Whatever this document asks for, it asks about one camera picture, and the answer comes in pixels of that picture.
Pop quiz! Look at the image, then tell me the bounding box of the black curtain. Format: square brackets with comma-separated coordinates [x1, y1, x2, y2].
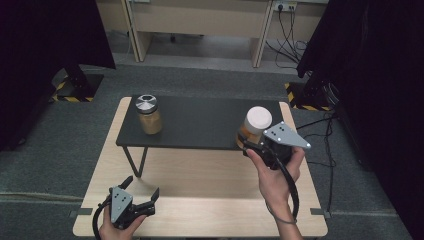
[295, 0, 424, 240]
[0, 0, 117, 152]

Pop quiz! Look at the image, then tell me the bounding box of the glass jar with metal lid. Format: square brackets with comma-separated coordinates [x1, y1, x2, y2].
[134, 94, 164, 136]

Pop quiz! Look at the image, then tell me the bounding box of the glass jar with white lid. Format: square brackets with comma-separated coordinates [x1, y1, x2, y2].
[235, 105, 274, 150]

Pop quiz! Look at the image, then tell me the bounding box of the person's left hand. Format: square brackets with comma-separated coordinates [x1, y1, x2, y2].
[98, 208, 148, 240]

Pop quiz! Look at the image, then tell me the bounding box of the beige office desk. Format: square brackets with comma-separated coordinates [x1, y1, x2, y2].
[95, 0, 329, 69]

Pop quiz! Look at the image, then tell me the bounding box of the stand base with striped tape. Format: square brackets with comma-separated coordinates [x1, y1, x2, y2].
[49, 64, 105, 103]
[284, 79, 335, 112]

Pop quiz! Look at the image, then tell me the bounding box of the grey table bracket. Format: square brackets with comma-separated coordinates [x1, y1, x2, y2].
[309, 207, 332, 220]
[69, 207, 94, 218]

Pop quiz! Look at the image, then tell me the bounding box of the right hand-held gripper cable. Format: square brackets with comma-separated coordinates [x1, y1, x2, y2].
[266, 146, 301, 225]

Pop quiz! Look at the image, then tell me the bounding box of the black power cable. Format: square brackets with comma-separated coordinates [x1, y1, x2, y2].
[265, 8, 301, 64]
[274, 9, 309, 70]

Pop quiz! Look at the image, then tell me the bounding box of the black metal shelf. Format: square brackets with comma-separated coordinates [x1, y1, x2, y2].
[115, 94, 285, 179]

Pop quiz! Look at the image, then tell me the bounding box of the person's right hand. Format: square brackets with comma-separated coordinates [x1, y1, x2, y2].
[246, 145, 306, 208]

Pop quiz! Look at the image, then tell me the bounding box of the hand-held gripper cable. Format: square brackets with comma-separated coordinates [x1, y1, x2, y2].
[92, 195, 113, 240]
[266, 146, 301, 225]

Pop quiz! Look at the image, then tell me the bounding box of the black floor cable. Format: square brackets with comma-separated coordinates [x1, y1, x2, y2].
[295, 109, 338, 214]

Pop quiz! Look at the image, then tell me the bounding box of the white power outlet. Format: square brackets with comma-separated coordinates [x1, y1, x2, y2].
[273, 0, 298, 13]

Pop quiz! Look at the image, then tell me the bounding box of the left hand-held gripper cable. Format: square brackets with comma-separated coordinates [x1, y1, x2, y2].
[92, 195, 113, 240]

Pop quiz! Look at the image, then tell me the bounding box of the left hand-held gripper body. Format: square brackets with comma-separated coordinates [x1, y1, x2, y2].
[109, 185, 156, 231]

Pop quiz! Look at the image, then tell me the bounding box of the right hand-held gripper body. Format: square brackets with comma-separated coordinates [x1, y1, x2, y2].
[243, 121, 312, 171]

